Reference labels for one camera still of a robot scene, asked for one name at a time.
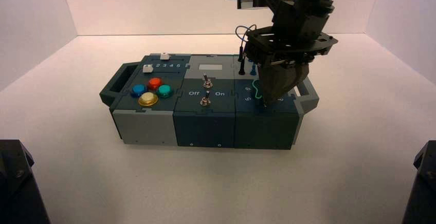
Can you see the teal push button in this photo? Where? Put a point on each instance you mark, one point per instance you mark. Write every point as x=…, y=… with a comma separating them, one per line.
x=165, y=90

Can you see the dark knob with green outline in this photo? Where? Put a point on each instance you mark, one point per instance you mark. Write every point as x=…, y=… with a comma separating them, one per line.
x=257, y=91

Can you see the red push button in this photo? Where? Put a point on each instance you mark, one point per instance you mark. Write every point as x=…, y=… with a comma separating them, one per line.
x=155, y=83

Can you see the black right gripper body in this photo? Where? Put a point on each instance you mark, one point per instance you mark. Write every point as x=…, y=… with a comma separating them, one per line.
x=289, y=42

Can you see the dark grey control box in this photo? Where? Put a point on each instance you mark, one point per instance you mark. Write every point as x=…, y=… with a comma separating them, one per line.
x=204, y=123

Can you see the blue push button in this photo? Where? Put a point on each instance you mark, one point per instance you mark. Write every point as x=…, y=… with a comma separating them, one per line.
x=139, y=90

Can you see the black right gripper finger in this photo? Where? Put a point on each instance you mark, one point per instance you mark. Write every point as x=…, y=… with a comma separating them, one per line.
x=299, y=76
x=274, y=83

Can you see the yellow push button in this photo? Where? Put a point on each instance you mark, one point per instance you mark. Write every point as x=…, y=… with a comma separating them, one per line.
x=148, y=99

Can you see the metal toggle switch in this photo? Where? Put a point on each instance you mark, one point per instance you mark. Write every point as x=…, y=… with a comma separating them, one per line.
x=205, y=101
x=206, y=83

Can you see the white slider block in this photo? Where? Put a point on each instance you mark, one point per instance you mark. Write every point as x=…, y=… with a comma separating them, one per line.
x=148, y=68
x=165, y=56

